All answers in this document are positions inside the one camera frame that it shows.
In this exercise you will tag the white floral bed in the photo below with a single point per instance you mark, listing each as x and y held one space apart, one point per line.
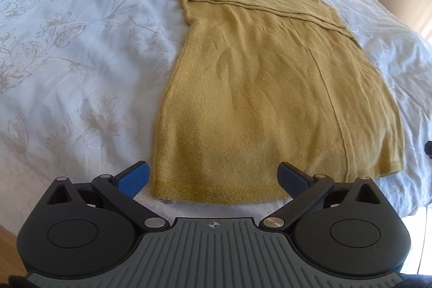
84 72

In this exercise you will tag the yellow knit sweater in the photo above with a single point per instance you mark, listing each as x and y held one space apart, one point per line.
256 89

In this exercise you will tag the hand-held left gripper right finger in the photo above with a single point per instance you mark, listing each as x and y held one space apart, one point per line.
293 178

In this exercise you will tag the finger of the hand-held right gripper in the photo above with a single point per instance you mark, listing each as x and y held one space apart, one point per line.
429 149

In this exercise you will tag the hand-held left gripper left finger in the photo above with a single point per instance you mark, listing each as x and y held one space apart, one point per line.
135 178

